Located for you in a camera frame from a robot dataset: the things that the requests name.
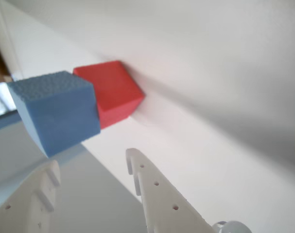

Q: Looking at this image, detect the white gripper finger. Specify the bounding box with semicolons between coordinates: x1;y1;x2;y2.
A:
0;159;61;233
125;148;220;233

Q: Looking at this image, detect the blue foam cube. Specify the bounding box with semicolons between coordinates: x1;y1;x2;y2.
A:
6;70;101;159

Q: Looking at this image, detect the red foam cube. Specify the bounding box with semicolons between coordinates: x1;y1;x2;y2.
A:
72;60;145;130

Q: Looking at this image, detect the blue grey framed window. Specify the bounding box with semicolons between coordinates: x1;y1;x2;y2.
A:
0;70;25;133

